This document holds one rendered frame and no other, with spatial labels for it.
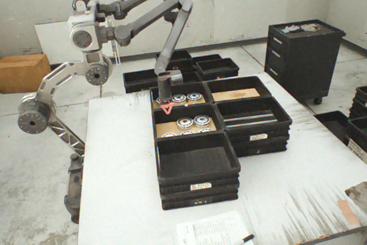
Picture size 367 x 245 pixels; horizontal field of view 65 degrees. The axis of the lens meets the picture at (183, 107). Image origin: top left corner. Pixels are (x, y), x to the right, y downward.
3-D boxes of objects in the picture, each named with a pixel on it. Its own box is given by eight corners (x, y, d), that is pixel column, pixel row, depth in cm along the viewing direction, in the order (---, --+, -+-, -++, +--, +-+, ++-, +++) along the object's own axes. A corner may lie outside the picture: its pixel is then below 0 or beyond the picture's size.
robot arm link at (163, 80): (155, 74, 150) (157, 79, 145) (168, 72, 151) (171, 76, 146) (157, 86, 153) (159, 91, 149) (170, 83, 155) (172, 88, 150)
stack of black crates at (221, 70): (203, 110, 322) (203, 73, 297) (196, 97, 346) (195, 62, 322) (238, 104, 328) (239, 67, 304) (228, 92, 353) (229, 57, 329)
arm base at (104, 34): (99, 43, 157) (94, 21, 151) (114, 41, 158) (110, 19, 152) (99, 49, 150) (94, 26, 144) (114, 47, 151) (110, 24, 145)
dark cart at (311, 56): (278, 114, 333) (289, 38, 284) (261, 95, 370) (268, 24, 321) (325, 105, 343) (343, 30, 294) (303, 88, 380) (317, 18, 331)
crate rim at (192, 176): (157, 184, 135) (157, 181, 134) (154, 143, 160) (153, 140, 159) (241, 172, 139) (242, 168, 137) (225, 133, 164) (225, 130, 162)
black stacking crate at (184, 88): (153, 125, 190) (151, 111, 184) (151, 101, 215) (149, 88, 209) (213, 117, 194) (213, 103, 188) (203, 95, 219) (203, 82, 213)
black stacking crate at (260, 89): (213, 117, 194) (213, 102, 188) (204, 95, 219) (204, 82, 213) (270, 110, 198) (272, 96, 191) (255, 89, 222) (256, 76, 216)
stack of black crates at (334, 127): (363, 156, 249) (371, 135, 237) (332, 163, 244) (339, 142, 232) (333, 129, 282) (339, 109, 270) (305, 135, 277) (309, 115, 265)
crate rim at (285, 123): (225, 133, 164) (225, 130, 162) (213, 105, 189) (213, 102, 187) (293, 124, 167) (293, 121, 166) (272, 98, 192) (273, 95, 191)
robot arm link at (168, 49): (182, 8, 166) (184, -3, 155) (191, 12, 166) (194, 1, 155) (152, 74, 155) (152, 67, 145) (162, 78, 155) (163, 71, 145)
